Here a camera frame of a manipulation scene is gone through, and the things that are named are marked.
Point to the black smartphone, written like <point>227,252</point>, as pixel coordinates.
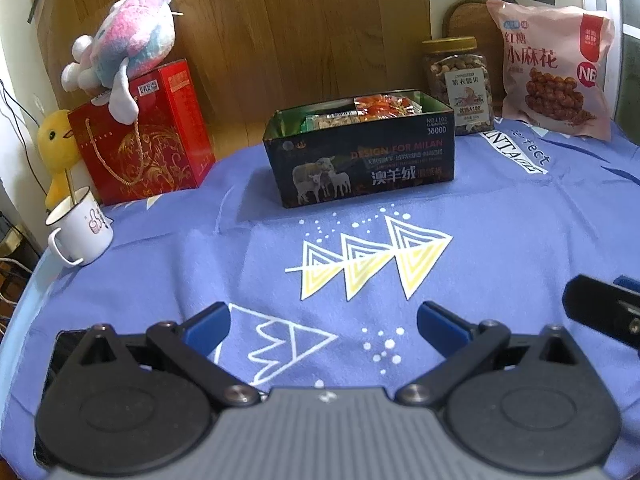
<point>62,347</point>

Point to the dark printed storage box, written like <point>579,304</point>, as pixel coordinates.
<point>360,165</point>

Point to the yellow duck plush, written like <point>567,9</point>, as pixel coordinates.
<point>55,142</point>

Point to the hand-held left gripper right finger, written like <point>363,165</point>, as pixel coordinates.
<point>442,327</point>

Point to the pink blue plush toy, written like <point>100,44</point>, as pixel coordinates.
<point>130,45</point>

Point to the orange snack packet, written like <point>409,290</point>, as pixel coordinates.
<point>382,105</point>

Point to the white enamel mug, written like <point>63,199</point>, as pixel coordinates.
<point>82,230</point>

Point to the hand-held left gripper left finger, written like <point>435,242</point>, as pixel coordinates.
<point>207,327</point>

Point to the brown wooden board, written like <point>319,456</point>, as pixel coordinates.
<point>280,35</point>

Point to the blue printed tablecloth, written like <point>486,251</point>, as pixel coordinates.
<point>320,270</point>

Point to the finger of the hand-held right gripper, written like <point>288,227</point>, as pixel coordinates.
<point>607,312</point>

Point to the pink snack bag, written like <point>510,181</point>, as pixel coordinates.
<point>550,70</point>

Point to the green snack packet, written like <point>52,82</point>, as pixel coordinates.
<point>330,121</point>

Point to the clear nut jar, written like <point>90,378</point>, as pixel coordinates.
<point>457,90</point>

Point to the thin wooden stick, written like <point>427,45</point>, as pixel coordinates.
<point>71,187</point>

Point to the red gift bag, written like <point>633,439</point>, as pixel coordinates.
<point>150,145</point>

